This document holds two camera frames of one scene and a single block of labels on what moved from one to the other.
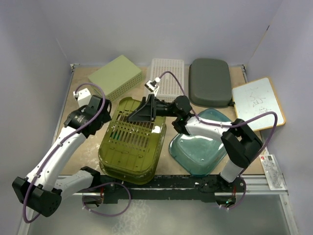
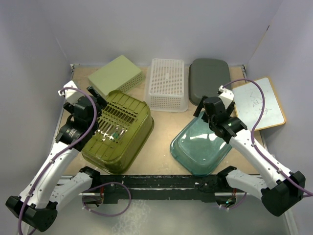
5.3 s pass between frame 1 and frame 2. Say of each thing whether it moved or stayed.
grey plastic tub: stayed
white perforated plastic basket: stayed
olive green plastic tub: moved
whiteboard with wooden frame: stayed
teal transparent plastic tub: stayed
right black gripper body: moved
